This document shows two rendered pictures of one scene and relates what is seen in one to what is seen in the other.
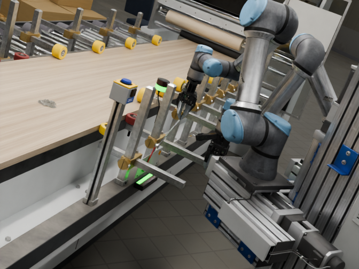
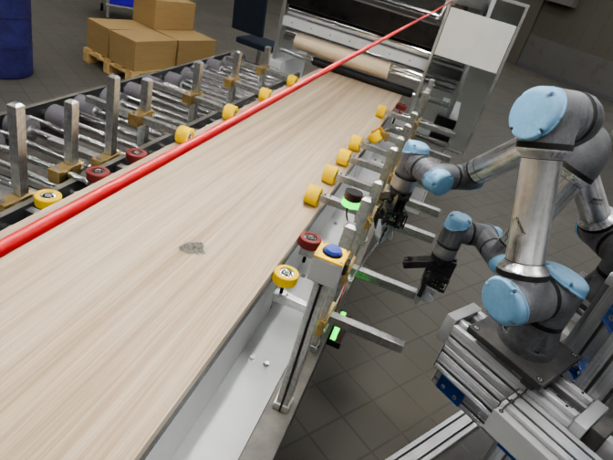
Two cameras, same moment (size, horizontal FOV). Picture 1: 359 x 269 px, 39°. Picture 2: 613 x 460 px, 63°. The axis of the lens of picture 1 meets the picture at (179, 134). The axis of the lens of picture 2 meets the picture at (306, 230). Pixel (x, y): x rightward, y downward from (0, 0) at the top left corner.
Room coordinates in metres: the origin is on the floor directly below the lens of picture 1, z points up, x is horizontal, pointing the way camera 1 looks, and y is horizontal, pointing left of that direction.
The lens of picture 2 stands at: (0.85, 0.41, 1.80)
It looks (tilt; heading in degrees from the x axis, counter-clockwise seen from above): 30 degrees down; 354
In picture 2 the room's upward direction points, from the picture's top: 16 degrees clockwise
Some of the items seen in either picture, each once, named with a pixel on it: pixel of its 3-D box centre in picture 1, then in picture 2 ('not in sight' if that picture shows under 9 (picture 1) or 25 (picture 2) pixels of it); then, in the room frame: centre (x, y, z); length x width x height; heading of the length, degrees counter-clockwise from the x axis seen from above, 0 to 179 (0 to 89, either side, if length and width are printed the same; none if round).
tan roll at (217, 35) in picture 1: (223, 37); (366, 63); (4.93, -0.08, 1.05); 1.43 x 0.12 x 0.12; 74
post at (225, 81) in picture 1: (218, 99); (392, 167); (3.23, -0.17, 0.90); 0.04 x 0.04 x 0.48; 74
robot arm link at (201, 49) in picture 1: (202, 58); (412, 160); (2.25, 0.02, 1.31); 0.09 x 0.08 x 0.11; 27
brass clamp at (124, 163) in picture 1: (129, 160); (321, 317); (2.05, 0.17, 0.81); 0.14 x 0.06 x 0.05; 164
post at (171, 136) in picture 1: (174, 126); (359, 235); (2.51, 0.04, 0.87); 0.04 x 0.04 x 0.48; 74
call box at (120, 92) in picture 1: (123, 92); (327, 266); (1.78, 0.25, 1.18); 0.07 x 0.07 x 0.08; 74
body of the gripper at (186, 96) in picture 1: (190, 91); (395, 206); (2.25, 0.02, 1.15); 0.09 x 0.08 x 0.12; 4
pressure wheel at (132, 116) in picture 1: (131, 125); (306, 248); (2.35, 0.24, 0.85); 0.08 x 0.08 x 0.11
